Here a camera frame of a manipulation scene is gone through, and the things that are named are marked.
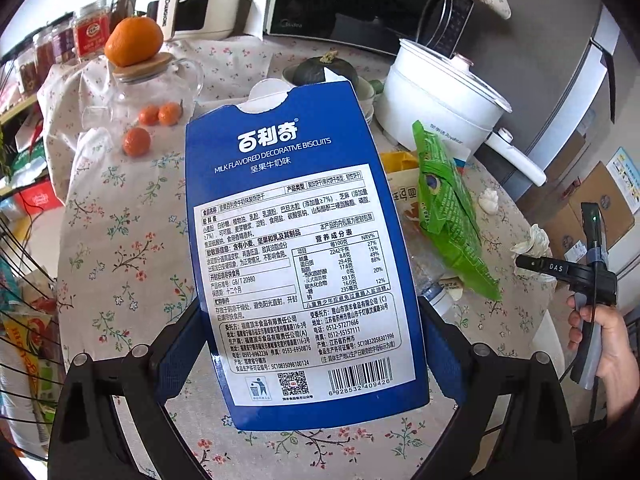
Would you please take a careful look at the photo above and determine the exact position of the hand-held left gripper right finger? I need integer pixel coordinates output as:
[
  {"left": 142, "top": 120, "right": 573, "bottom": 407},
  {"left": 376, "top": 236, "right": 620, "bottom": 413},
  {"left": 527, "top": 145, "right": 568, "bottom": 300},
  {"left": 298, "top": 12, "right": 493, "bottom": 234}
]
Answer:
[{"left": 420, "top": 299, "right": 578, "bottom": 480}]

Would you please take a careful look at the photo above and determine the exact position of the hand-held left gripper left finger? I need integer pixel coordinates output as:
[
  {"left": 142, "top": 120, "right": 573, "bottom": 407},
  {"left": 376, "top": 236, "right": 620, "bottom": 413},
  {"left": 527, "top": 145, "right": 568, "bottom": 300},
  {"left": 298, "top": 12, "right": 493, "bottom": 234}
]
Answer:
[{"left": 47, "top": 297, "right": 211, "bottom": 480}]

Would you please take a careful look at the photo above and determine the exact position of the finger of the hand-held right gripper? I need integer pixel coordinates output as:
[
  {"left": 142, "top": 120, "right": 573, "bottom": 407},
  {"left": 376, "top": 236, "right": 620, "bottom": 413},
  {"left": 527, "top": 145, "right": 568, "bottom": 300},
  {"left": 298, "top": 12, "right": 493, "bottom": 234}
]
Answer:
[{"left": 515, "top": 254, "right": 572, "bottom": 278}]

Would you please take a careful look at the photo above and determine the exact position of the blue biscuit box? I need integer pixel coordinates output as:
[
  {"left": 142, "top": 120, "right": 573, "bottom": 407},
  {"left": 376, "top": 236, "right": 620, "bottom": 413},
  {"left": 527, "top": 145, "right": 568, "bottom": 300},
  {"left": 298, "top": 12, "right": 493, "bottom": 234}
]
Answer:
[{"left": 185, "top": 79, "right": 430, "bottom": 432}]

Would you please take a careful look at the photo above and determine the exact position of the torn orange print carton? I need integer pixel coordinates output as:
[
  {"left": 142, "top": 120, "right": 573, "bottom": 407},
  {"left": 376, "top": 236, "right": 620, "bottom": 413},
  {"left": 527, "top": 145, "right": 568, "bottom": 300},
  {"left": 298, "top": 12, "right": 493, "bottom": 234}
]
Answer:
[{"left": 387, "top": 170, "right": 426, "bottom": 226}]

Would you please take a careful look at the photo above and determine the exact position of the person's right hand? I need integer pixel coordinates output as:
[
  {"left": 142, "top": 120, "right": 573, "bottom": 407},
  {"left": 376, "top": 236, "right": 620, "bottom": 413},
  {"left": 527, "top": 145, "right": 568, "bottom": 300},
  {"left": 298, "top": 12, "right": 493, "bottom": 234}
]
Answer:
[{"left": 566, "top": 295, "right": 640, "bottom": 413}]

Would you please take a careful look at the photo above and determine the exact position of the small cardboard box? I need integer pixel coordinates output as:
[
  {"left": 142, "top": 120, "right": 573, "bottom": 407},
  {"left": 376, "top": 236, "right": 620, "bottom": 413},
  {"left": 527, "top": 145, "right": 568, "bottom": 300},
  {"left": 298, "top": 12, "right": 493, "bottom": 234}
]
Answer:
[{"left": 542, "top": 195, "right": 586, "bottom": 253}]

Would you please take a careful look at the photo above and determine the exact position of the clear plastic bottle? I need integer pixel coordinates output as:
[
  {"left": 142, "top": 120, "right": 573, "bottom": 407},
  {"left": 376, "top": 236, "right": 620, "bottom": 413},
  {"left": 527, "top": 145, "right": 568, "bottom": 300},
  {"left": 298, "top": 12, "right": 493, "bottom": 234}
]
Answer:
[{"left": 400, "top": 220, "right": 461, "bottom": 321}]

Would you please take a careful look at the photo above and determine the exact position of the large cardboard box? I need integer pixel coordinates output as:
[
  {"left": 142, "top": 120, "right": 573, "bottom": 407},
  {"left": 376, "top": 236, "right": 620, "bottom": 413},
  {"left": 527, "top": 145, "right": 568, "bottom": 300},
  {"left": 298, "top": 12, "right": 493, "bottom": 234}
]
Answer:
[{"left": 580, "top": 162, "right": 636, "bottom": 251}]

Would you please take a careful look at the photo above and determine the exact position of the green snack packet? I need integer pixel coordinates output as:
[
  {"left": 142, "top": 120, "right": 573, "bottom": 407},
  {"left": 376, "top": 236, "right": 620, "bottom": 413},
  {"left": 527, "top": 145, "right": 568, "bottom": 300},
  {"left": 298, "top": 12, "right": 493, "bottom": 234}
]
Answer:
[{"left": 412, "top": 120, "right": 503, "bottom": 303}]

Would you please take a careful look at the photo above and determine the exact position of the floral tablecloth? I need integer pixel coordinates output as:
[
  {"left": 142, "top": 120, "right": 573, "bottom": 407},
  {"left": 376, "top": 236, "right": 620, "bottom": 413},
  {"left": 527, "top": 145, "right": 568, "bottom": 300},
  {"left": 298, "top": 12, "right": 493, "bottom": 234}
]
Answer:
[{"left": 37, "top": 35, "right": 551, "bottom": 480}]

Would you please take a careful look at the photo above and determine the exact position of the grey refrigerator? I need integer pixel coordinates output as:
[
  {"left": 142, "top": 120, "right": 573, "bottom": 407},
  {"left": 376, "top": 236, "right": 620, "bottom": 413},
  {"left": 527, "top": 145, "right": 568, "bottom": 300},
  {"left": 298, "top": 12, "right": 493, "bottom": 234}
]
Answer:
[{"left": 492, "top": 0, "right": 626, "bottom": 206}]

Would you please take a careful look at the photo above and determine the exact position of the white electric cooking pot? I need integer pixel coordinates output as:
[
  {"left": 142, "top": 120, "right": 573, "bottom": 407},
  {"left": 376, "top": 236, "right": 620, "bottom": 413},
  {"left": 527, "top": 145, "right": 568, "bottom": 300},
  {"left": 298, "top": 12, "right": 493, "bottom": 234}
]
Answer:
[{"left": 375, "top": 37, "right": 547, "bottom": 186}]

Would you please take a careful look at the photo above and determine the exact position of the white flower print bowl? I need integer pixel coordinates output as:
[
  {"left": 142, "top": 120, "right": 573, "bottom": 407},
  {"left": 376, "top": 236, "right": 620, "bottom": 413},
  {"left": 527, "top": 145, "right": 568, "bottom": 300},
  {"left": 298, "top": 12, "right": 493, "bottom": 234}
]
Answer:
[{"left": 356, "top": 77, "right": 381, "bottom": 116}]

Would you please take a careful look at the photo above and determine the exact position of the glass teapot with wooden lid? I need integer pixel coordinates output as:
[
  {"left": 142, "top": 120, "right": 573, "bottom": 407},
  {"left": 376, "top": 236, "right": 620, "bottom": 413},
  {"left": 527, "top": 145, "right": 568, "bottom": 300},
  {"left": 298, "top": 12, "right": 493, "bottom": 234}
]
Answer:
[{"left": 82, "top": 52, "right": 203, "bottom": 131}]

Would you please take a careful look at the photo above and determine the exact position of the dark green pumpkin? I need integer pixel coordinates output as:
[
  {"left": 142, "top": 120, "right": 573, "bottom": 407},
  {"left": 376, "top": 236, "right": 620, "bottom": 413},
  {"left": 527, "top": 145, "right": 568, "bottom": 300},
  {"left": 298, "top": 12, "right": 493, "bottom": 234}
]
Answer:
[{"left": 292, "top": 51, "right": 358, "bottom": 88}]

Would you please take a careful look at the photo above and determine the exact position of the large orange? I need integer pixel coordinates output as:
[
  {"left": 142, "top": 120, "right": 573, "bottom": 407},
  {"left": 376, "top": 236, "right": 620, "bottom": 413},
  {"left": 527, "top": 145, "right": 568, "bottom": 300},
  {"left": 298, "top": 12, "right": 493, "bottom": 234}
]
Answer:
[{"left": 104, "top": 16, "right": 164, "bottom": 67}]

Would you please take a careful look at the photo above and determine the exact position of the black microwave oven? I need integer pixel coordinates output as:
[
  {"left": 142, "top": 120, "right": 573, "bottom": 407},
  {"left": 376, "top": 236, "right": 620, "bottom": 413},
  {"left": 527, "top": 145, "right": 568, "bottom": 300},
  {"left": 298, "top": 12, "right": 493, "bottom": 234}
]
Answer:
[{"left": 262, "top": 0, "right": 476, "bottom": 58}]

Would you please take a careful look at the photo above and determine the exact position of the glass jar of preserves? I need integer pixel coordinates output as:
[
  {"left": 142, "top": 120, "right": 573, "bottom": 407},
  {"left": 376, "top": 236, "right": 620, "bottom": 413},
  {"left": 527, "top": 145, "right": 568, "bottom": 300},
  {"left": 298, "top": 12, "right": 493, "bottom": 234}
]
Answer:
[
  {"left": 50, "top": 20, "right": 76, "bottom": 63},
  {"left": 32, "top": 27, "right": 56, "bottom": 73}
]

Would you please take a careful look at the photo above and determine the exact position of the red label jar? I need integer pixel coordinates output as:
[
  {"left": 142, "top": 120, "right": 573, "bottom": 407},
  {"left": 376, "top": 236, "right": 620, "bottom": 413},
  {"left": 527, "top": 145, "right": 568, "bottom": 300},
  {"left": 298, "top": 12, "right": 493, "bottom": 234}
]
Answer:
[{"left": 72, "top": 0, "right": 111, "bottom": 58}]

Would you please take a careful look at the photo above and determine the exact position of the wall leaflet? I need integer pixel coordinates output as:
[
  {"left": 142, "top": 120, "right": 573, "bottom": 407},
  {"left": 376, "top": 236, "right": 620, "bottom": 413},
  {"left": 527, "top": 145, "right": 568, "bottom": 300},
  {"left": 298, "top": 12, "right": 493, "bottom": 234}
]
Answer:
[{"left": 607, "top": 147, "right": 640, "bottom": 188}]

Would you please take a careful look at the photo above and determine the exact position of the black wire rack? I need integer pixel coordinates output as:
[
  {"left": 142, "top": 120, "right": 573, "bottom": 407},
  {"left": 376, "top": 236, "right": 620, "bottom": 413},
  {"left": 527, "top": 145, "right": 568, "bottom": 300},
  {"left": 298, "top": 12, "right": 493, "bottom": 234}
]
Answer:
[{"left": 0, "top": 185, "right": 71, "bottom": 461}]

